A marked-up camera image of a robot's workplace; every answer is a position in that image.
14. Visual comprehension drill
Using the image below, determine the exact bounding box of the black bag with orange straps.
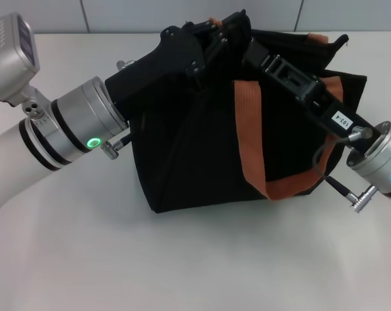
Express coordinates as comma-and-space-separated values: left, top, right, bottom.
129, 11, 368, 214

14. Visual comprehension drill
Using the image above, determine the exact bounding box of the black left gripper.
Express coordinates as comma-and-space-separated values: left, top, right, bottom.
104, 19, 229, 124

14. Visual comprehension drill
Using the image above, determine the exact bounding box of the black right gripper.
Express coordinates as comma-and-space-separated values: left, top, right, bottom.
242, 38, 383, 150

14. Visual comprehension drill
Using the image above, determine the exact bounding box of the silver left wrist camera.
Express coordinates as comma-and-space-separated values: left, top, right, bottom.
0, 12, 41, 108

